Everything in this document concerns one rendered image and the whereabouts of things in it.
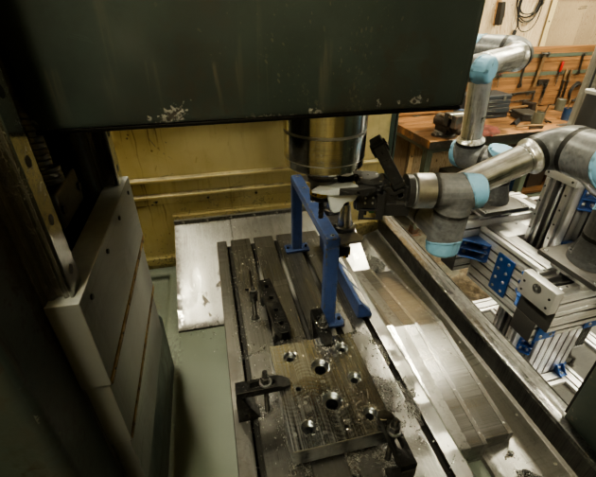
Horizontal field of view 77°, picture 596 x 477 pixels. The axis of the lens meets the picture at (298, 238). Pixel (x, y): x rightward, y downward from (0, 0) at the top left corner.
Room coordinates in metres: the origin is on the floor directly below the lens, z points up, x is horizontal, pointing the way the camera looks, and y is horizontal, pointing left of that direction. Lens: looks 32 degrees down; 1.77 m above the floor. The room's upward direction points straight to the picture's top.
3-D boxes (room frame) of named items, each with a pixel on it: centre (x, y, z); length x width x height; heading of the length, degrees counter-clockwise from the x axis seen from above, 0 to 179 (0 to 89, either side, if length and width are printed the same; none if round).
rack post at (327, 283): (0.89, -0.09, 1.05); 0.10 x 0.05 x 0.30; 103
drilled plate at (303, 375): (0.59, -0.07, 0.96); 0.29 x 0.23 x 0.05; 13
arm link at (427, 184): (0.73, -0.26, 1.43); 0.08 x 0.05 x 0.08; 1
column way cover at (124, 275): (0.63, 0.38, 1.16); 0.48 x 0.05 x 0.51; 13
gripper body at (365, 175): (0.73, -0.18, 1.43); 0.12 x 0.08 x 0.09; 91
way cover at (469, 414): (1.01, -0.40, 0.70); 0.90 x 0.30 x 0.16; 13
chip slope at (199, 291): (1.36, 0.09, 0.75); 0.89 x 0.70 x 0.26; 103
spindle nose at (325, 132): (0.73, -0.05, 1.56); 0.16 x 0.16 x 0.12
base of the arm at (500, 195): (1.51, -0.85, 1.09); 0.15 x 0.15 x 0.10
